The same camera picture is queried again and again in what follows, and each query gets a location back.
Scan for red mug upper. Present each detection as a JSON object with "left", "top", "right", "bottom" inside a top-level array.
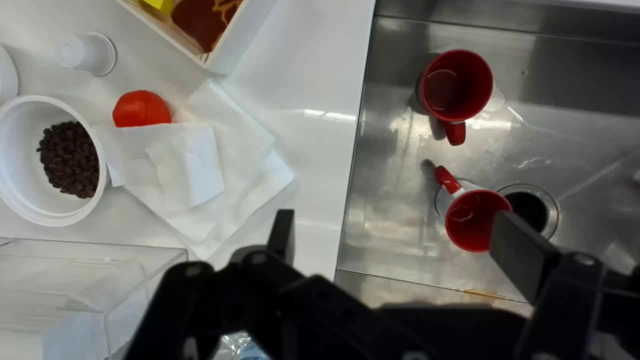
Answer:
[{"left": 416, "top": 49, "right": 494, "bottom": 145}]

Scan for clear napkin holder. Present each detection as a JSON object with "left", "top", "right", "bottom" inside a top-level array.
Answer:
[{"left": 0, "top": 239, "right": 187, "bottom": 360}]

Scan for wooden box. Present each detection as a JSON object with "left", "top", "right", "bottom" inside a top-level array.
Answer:
[{"left": 113, "top": 0, "right": 277, "bottom": 76}]

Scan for white bowl with coffee beans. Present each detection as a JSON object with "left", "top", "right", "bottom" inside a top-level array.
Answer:
[{"left": 0, "top": 95, "right": 108, "bottom": 228}]

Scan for red mug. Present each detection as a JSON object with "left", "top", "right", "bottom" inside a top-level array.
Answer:
[
  {"left": 416, "top": 49, "right": 494, "bottom": 145},
  {"left": 433, "top": 166, "right": 509, "bottom": 252}
]

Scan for white cloth napkins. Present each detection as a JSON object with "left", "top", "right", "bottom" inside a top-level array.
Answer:
[{"left": 97, "top": 79, "right": 295, "bottom": 258}]

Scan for red mug lower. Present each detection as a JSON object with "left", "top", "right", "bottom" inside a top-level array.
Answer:
[{"left": 433, "top": 166, "right": 509, "bottom": 252}]

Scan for sink drain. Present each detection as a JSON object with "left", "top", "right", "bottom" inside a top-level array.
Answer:
[{"left": 499, "top": 181, "right": 560, "bottom": 238}]

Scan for orange ball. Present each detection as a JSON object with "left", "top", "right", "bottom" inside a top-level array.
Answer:
[{"left": 111, "top": 89, "right": 172, "bottom": 128}]

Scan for small white cup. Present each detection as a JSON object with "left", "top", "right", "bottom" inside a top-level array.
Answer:
[{"left": 58, "top": 32, "right": 118, "bottom": 78}]

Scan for stainless steel sink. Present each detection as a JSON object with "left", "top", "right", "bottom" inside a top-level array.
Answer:
[{"left": 335, "top": 0, "right": 640, "bottom": 309}]

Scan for yellow block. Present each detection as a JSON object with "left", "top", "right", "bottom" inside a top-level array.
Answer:
[{"left": 139, "top": 0, "right": 177, "bottom": 17}]

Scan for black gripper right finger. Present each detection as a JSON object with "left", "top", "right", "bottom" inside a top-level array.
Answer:
[{"left": 490, "top": 210, "right": 561, "bottom": 304}]

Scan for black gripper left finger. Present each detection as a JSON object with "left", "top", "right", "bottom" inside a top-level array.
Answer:
[{"left": 267, "top": 208, "right": 293, "bottom": 262}]

